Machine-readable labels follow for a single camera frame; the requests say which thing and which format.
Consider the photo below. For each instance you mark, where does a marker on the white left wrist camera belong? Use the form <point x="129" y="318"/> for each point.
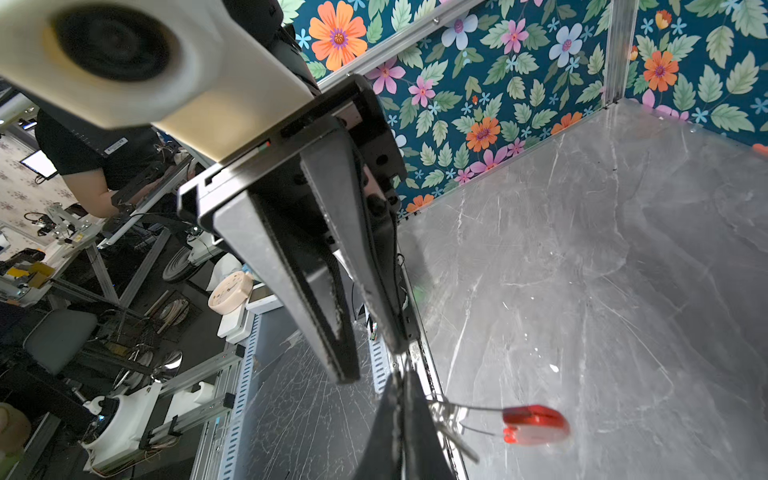
<point x="212" y="74"/>

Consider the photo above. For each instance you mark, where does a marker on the white perforated cable tray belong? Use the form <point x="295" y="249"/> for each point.
<point x="224" y="455"/>

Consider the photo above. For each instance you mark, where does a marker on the beige round alarm clock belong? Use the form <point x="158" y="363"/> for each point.
<point x="231" y="292"/>

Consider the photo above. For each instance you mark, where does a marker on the person in black shirt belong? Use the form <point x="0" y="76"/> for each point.
<point x="93" y="177"/>

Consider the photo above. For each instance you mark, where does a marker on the aluminium frame corner post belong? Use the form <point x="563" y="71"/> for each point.
<point x="618" y="49"/>

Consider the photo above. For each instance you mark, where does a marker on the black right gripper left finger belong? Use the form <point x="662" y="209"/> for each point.
<point x="383" y="455"/>

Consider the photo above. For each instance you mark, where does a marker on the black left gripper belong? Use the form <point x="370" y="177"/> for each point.
<point x="320" y="179"/>

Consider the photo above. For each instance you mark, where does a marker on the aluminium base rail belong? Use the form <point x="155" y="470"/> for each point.
<point x="402" y="362"/>

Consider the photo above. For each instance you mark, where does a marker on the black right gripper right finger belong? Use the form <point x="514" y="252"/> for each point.
<point x="423" y="455"/>

